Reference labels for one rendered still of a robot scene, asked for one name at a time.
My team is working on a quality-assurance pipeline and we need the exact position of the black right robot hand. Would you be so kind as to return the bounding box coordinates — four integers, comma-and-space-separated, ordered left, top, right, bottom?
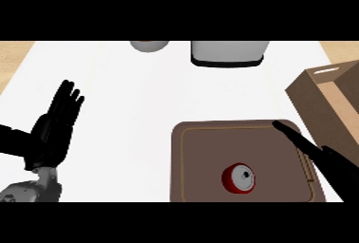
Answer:
270, 120, 359, 203

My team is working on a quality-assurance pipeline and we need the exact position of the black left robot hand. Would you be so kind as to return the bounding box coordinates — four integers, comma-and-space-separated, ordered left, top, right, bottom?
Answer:
0, 79, 87, 172

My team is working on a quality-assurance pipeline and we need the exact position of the cardboard box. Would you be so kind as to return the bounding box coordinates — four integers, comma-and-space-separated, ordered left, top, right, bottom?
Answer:
285, 60, 359, 168

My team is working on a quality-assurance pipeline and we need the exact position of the brown tray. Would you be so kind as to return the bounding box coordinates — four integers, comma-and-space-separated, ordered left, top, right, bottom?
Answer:
168, 119, 326, 203

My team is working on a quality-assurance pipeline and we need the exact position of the red can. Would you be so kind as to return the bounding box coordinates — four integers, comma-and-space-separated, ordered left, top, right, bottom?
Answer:
220, 162, 257, 195

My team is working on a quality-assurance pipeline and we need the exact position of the pale grey appliance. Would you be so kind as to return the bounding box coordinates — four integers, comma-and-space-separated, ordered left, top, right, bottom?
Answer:
189, 41, 270, 68

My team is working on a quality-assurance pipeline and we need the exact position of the grey round object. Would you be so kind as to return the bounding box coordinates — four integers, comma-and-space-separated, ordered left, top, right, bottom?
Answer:
128, 41, 171, 53

